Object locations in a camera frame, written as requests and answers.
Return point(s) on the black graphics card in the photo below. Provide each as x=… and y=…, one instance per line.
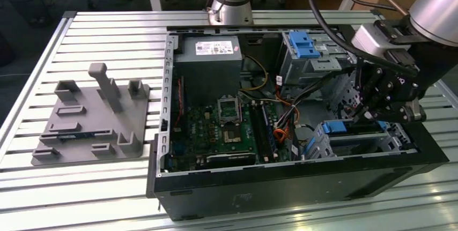
x=228, y=159

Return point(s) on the metal drive cage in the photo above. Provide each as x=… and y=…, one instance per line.
x=318, y=67

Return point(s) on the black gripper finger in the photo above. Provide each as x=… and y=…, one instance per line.
x=392, y=111
x=375, y=86

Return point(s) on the metal disk bay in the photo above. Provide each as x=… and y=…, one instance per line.
x=318, y=148

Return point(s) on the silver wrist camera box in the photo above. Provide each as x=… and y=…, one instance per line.
x=371, y=40

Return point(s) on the CPU socket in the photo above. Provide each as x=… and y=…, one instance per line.
x=231, y=136

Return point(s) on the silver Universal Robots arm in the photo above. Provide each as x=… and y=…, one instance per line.
x=230, y=3

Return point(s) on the RAM stick on rack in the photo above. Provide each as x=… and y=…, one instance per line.
x=75, y=136

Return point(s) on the grey parts rack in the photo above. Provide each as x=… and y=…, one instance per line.
x=92, y=123

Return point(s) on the installed RAM stick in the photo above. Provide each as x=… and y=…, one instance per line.
x=268, y=126

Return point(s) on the green motherboard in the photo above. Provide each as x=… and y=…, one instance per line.
x=203, y=134

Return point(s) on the black RAM slot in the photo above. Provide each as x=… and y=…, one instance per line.
x=259, y=132

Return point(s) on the grey power supply unit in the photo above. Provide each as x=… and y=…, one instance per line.
x=207, y=75

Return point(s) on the black open PC case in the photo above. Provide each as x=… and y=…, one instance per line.
x=271, y=188

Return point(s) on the hard disk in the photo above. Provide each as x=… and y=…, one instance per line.
x=334, y=128

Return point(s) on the black table corner cap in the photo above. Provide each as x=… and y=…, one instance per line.
x=68, y=14
x=376, y=12

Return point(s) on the blue drive cage latch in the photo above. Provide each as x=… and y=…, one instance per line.
x=303, y=46

